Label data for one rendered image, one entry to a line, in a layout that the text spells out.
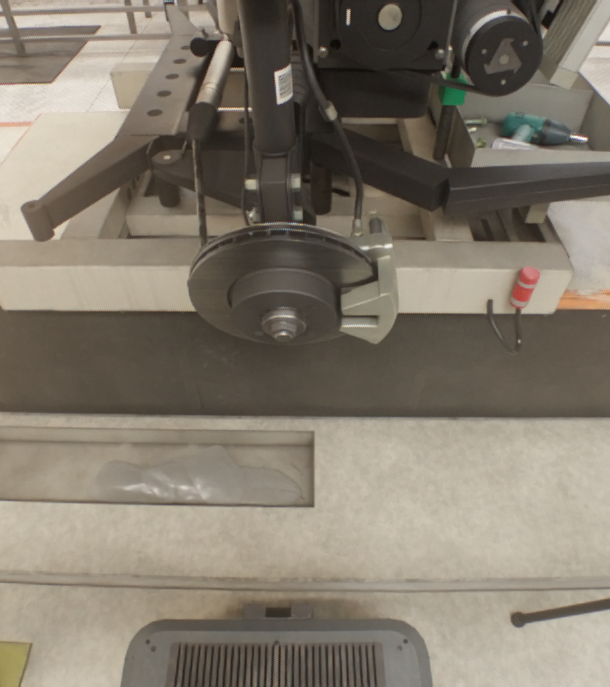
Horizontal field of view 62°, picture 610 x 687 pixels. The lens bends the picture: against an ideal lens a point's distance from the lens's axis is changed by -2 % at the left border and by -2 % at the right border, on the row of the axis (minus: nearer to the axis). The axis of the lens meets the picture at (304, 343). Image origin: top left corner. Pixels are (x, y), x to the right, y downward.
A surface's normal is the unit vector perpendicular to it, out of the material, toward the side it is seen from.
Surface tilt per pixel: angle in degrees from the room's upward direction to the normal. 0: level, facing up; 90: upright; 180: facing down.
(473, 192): 90
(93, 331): 90
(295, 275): 19
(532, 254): 0
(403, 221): 90
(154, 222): 90
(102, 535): 0
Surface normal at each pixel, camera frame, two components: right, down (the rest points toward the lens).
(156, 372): -0.01, 0.75
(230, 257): -0.01, 0.88
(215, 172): 0.00, -0.53
